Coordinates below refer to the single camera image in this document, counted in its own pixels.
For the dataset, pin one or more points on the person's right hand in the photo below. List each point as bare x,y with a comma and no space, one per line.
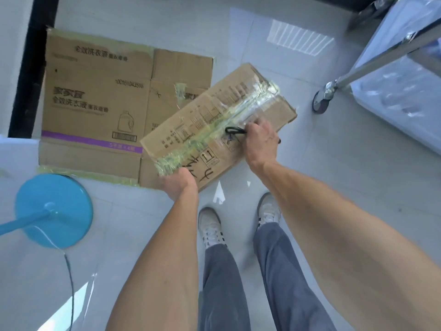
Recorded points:
262,145

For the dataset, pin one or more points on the person's left hand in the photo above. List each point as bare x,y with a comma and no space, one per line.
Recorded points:
181,186

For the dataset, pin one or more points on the person's left fingers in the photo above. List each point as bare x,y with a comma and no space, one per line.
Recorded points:
174,176

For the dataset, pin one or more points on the person's right thumb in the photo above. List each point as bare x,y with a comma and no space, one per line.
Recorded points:
254,128

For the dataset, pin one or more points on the black scissors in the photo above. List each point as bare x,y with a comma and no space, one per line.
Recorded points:
234,130

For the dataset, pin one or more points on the taped brown cardboard box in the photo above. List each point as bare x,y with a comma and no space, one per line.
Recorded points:
210,117

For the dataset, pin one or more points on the person's left forearm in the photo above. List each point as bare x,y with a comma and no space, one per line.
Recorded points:
165,265

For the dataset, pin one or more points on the person's right forearm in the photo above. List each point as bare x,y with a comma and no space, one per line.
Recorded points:
344,244

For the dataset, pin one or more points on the person's left white shoe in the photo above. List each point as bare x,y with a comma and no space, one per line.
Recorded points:
208,227

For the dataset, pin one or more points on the person's white shoe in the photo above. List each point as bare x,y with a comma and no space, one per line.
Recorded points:
268,212
208,227

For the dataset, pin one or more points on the grey caster wheel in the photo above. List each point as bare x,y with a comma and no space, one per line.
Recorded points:
323,99

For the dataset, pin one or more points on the person's right white shoe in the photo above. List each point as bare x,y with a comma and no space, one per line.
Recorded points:
268,212

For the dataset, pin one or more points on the flattened printed cardboard box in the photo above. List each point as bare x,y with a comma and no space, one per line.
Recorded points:
100,96

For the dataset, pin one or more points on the blue round fan base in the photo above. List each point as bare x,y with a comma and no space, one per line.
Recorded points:
65,206

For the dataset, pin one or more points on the person's left grey trouser leg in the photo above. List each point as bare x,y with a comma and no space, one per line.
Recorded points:
222,293

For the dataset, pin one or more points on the person's grey trouser leg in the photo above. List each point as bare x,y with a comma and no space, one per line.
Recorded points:
286,282
222,293

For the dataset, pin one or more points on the plastic-wrapped white bundle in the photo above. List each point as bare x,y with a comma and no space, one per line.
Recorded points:
403,89

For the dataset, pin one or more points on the person's right grey trouser leg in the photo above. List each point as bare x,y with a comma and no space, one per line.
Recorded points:
286,282

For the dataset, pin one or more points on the blue fan pole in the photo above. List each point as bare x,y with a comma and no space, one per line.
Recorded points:
24,222

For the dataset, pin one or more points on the black furniture base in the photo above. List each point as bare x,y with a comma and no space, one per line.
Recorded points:
365,12

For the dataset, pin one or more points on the black door frame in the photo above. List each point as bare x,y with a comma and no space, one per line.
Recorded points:
31,65

